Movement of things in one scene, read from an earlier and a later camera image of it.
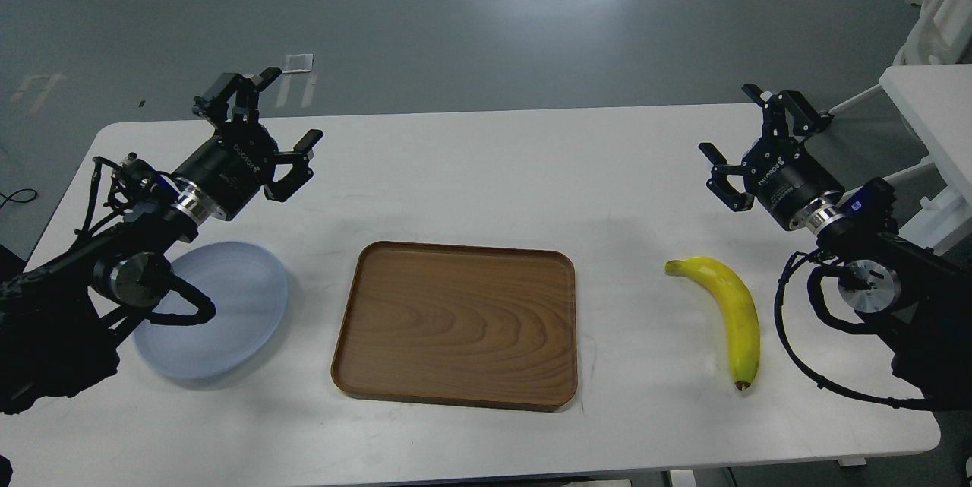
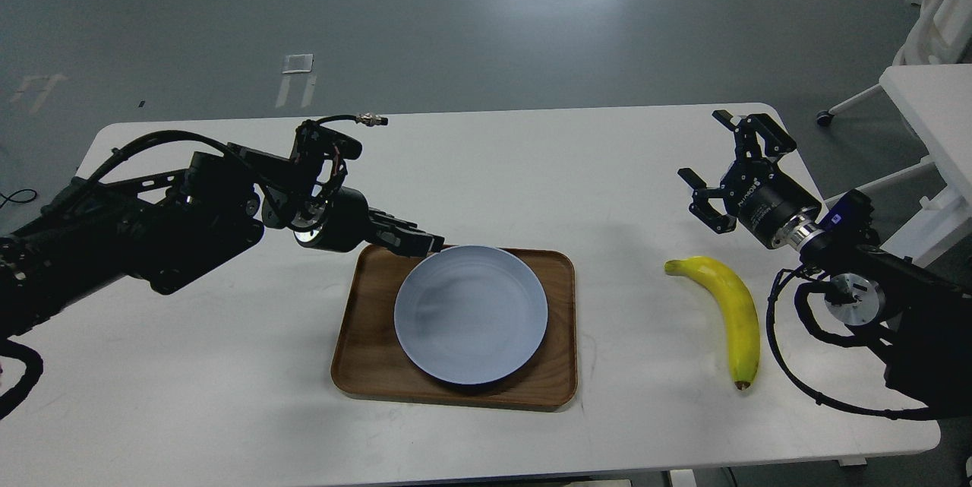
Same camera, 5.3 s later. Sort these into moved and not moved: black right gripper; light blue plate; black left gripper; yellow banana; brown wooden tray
Moved: black left gripper; light blue plate; black right gripper
Not moved: brown wooden tray; yellow banana
